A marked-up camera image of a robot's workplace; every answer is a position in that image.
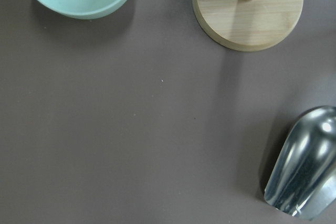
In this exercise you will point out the wooden mug tree stand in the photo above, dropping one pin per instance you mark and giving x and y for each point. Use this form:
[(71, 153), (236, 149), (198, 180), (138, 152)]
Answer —
[(247, 25)]

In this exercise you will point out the shiny metal scoop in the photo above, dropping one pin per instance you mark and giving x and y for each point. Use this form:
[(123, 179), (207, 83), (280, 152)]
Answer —
[(302, 182)]

